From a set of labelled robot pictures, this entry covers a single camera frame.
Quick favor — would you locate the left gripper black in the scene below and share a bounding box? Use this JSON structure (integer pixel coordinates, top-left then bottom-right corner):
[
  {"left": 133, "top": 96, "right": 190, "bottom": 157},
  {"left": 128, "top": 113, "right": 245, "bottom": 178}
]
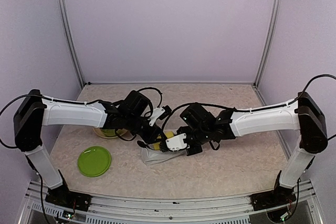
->
[{"left": 124, "top": 113, "right": 165, "bottom": 144}]

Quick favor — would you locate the yellow sponge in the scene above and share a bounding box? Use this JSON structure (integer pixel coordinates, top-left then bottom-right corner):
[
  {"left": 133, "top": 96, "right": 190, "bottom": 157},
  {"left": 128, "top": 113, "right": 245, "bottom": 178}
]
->
[{"left": 152, "top": 131, "right": 175, "bottom": 152}]

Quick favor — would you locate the white drawstring pouch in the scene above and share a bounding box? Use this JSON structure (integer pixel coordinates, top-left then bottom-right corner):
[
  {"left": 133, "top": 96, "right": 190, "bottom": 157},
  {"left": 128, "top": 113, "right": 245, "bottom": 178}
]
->
[{"left": 137, "top": 141, "right": 186, "bottom": 166}]

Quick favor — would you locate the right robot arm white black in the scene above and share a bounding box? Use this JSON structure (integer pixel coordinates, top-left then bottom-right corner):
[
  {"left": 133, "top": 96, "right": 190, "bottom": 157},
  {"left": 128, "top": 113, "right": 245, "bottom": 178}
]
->
[{"left": 168, "top": 74, "right": 335, "bottom": 205}]

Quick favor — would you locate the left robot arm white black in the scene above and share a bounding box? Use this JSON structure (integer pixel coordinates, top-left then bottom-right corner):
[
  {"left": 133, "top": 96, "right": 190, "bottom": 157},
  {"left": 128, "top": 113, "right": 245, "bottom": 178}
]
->
[{"left": 12, "top": 89, "right": 166, "bottom": 206}]

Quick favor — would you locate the beige plate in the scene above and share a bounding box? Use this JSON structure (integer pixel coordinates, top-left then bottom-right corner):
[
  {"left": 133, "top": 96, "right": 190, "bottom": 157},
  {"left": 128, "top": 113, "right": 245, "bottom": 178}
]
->
[{"left": 93, "top": 128, "right": 128, "bottom": 139}]

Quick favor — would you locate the green bowl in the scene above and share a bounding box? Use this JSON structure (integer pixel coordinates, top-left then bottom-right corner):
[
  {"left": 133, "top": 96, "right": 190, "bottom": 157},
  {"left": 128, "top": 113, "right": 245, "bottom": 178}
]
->
[{"left": 101, "top": 129, "right": 118, "bottom": 138}]

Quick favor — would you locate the green plate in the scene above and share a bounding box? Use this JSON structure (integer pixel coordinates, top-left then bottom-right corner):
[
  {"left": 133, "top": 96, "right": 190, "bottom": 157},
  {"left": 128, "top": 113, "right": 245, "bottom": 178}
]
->
[{"left": 77, "top": 146, "right": 112, "bottom": 177}]

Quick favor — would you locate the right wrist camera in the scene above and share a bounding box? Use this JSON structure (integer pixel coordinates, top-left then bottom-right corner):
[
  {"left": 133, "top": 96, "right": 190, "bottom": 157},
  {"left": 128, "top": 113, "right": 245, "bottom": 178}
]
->
[{"left": 166, "top": 133, "right": 188, "bottom": 152}]

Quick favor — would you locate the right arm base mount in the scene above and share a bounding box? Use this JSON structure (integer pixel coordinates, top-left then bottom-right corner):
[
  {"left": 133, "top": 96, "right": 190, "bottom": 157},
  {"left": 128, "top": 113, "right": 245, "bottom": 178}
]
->
[{"left": 250, "top": 189, "right": 297, "bottom": 211}]

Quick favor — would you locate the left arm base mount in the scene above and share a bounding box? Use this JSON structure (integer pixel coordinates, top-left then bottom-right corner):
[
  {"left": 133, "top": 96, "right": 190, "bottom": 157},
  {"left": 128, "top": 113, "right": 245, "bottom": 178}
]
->
[{"left": 45, "top": 188, "right": 92, "bottom": 212}]

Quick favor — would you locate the left aluminium frame post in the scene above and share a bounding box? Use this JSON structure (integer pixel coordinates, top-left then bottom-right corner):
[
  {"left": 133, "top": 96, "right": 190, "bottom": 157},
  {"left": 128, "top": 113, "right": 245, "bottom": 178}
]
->
[{"left": 57, "top": 0, "right": 86, "bottom": 88}]

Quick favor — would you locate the aluminium frame post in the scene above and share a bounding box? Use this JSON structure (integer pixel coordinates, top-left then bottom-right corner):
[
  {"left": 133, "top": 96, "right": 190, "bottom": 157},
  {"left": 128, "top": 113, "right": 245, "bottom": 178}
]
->
[
  {"left": 57, "top": 0, "right": 86, "bottom": 88},
  {"left": 254, "top": 0, "right": 281, "bottom": 89}
]

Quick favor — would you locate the front aluminium rail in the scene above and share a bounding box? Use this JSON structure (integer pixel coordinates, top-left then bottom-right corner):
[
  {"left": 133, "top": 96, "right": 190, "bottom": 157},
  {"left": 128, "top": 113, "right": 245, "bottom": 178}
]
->
[{"left": 15, "top": 180, "right": 325, "bottom": 223}]

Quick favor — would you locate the right aluminium frame post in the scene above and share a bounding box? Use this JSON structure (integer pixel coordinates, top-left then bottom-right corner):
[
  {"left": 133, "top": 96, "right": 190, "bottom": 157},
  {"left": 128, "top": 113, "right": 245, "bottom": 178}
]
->
[{"left": 254, "top": 0, "right": 281, "bottom": 89}]

